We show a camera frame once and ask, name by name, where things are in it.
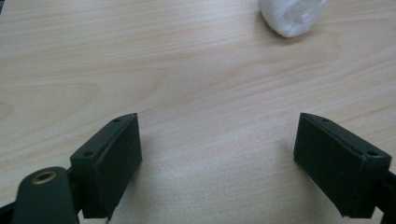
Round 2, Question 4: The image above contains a white plastic bag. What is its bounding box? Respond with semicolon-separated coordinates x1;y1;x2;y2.
258;0;329;39

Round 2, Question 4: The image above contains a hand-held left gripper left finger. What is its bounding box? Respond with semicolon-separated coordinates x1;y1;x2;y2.
69;112;143;221

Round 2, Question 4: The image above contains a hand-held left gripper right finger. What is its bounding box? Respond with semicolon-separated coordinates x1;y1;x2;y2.
292;112;392;219

